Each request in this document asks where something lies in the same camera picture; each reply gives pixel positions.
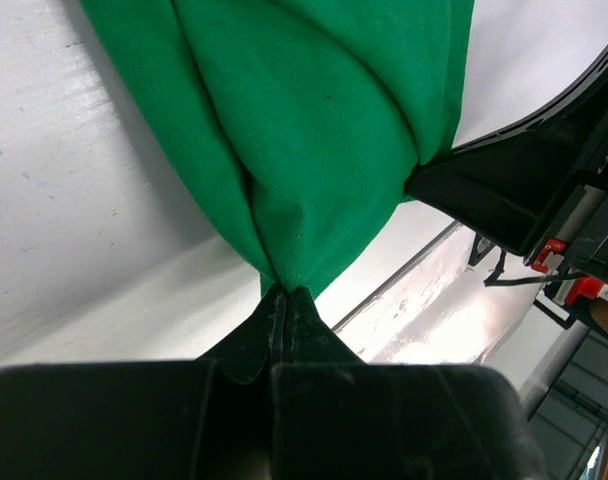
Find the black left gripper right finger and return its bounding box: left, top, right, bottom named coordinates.
left=271, top=288, right=546, bottom=479

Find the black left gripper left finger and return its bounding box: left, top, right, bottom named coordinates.
left=0, top=288, right=288, bottom=479

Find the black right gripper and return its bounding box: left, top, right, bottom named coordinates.
left=406, top=44, right=608, bottom=280

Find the green t shirt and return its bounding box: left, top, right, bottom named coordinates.
left=82, top=1, right=474, bottom=295

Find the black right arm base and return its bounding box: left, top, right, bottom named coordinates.
left=466, top=234, right=503, bottom=287

